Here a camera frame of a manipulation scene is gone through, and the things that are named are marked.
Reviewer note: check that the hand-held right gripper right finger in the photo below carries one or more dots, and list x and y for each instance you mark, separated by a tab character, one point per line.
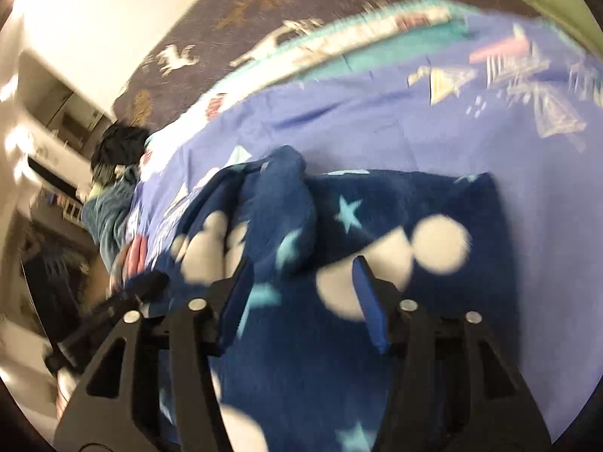
372	306

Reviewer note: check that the blue fleece star-print garment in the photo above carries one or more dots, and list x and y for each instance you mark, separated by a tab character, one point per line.
301	376

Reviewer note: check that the teal cloth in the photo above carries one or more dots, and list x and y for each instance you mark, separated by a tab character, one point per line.
108	216

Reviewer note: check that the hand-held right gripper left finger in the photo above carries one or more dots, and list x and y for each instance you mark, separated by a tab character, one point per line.
237	294

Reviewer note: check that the white shelf unit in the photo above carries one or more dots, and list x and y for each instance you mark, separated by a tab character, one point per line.
52	113

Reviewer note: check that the lilac printed bedsheet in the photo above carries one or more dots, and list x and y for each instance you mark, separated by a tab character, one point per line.
377	122

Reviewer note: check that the dark cloth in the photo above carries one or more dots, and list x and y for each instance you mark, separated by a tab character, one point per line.
120	143

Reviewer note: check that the green pillow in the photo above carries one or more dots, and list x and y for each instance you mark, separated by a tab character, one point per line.
551	0

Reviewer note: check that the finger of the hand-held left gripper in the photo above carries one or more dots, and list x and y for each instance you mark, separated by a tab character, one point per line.
141	286

